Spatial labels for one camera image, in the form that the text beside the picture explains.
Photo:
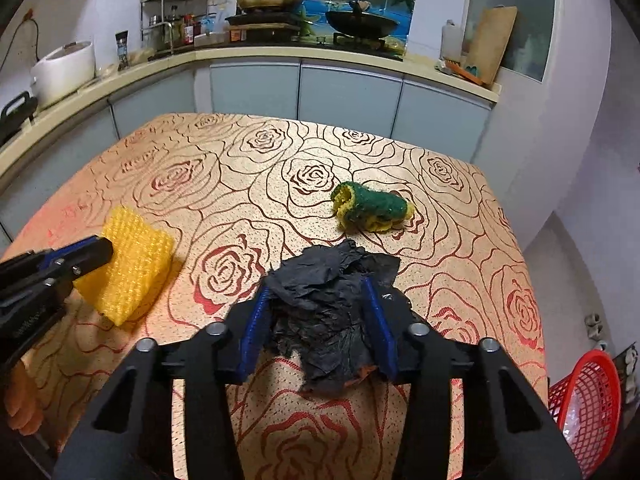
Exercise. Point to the grey base cabinets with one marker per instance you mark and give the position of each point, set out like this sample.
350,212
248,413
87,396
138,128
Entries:
403,101

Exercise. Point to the black seasoning bottle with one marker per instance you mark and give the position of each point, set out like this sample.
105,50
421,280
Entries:
122,49

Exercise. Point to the white plastic jug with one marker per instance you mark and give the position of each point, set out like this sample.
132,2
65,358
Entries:
451,43

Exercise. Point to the black wok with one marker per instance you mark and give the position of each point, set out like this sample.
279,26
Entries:
359,24

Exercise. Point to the green yellow scouring sponge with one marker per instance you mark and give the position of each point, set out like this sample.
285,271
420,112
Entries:
357,207

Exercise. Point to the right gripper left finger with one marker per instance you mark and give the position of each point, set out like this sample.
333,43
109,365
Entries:
220,354

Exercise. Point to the black plastic bag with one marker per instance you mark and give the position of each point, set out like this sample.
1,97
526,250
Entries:
315,303

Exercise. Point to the wooden cutting board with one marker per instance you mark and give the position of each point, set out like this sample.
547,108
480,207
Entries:
491,36

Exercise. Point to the person's left hand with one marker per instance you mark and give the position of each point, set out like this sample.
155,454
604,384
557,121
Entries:
23,409

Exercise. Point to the rose patterned tablecloth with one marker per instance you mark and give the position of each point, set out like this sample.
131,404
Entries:
241,193

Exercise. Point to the yellow bubble wrap sheet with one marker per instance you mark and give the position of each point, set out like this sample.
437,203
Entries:
140,254

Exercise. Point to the metal spice rack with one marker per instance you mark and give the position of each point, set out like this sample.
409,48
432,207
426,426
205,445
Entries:
169,25

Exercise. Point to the white rice cooker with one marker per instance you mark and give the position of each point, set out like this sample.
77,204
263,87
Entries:
62,72

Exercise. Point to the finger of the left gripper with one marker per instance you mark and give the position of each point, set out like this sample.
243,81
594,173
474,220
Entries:
68,251
78,266

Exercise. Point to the red plastic mesh basket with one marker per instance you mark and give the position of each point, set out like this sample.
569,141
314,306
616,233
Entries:
586,407

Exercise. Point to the black kettle handle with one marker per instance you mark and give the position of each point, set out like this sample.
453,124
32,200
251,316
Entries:
14,114

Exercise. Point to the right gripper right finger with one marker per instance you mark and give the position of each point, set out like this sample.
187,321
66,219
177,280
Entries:
409,351

